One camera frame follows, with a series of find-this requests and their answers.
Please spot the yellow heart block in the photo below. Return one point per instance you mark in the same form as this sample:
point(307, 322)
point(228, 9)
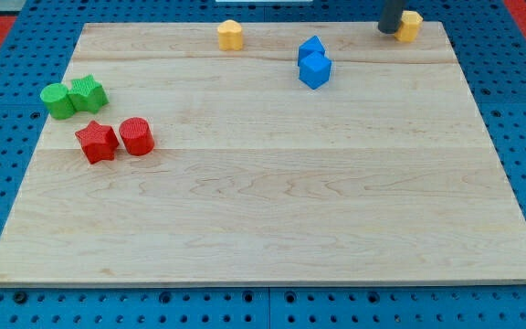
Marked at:
point(230, 35)

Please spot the blue cube block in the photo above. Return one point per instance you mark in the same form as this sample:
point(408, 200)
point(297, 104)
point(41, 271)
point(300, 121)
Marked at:
point(315, 70)

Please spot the blue pentagon block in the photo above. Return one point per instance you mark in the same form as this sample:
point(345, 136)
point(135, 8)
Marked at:
point(312, 45)

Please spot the red cylinder block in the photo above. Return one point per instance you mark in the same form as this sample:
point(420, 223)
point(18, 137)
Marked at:
point(136, 135)

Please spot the red star block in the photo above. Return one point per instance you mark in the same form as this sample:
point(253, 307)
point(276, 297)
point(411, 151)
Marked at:
point(98, 142)

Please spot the green star block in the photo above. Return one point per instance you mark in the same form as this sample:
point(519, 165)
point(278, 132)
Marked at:
point(87, 94)

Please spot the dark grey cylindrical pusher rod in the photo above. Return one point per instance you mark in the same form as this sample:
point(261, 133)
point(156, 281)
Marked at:
point(390, 19)

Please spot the yellow hexagon block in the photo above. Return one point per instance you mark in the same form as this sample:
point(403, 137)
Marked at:
point(409, 27)

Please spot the green cylinder block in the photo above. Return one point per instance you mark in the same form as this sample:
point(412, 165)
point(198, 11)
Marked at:
point(56, 100)

